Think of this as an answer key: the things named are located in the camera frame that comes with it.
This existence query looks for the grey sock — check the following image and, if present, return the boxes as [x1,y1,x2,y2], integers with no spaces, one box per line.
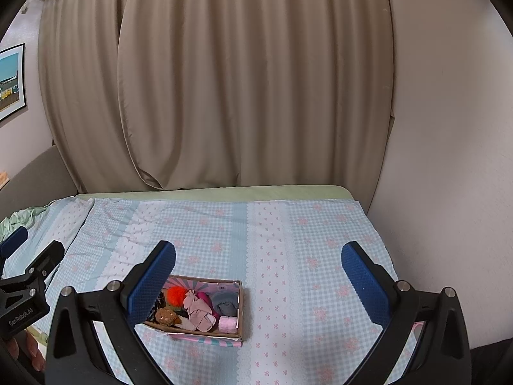
[211,292,240,317]

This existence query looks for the crumpled green cloth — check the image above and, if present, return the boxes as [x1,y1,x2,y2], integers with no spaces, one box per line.
[0,206,54,242]

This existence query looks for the orange pompom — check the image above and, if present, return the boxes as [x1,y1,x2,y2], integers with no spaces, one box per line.
[166,287,189,306]

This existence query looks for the black fuzzy cloth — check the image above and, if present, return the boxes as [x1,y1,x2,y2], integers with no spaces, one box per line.
[149,292,189,321]

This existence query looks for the beige curtain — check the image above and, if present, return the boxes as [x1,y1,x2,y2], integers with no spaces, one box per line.
[38,0,396,193]

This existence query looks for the cardboard box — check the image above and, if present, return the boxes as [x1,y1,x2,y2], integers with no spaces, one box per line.
[141,274,245,348]

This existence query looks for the dark cloth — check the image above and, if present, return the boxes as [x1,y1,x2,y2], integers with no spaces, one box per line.
[468,339,513,385]

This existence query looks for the blue checked floral blanket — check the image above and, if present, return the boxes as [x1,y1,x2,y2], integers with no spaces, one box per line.
[0,196,422,385]

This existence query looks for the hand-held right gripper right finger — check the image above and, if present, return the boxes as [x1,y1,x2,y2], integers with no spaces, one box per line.
[341,241,472,385]

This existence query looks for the dusty pink cloth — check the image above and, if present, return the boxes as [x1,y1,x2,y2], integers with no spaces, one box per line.
[183,292,216,333]

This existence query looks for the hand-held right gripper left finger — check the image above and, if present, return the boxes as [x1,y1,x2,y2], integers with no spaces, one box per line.
[43,240,177,385]

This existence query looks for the grey headboard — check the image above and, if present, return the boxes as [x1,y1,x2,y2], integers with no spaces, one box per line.
[0,144,83,225]

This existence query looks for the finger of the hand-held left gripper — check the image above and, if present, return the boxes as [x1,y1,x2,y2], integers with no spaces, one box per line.
[0,226,29,277]
[22,240,65,287]

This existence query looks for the brown plush toy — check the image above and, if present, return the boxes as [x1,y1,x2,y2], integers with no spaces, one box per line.
[155,307,182,326]

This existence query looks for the framed wall picture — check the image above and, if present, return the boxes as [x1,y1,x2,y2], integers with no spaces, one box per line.
[0,43,28,123]

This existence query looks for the person's left hand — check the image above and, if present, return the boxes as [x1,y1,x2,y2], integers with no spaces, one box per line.
[6,328,46,373]

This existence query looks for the magenta pink cloth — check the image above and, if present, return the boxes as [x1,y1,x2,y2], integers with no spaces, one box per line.
[195,292,220,318]

